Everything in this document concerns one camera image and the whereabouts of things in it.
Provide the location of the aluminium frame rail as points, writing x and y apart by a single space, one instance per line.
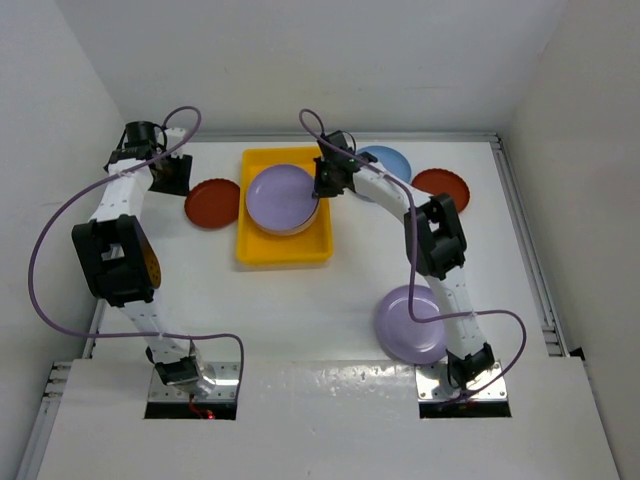
551 327

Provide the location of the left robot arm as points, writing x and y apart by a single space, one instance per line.
118 261

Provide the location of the red scalloped plate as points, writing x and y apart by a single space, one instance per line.
213 204
441 181

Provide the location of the purple plate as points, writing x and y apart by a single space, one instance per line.
281 197
401 337

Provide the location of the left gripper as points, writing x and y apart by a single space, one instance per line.
179 184

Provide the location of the metal base plate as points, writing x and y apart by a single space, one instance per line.
434 387
221 381

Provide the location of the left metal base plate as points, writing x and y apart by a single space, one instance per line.
221 381

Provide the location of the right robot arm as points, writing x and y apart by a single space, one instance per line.
435 245

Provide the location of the blue plate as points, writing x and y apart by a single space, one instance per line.
391 159

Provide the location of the peach plate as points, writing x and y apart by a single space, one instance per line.
290 231

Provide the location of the yellow plastic bin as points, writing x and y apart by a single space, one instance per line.
256 248

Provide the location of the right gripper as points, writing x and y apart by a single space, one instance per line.
321 190

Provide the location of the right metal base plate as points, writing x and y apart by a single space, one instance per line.
434 387

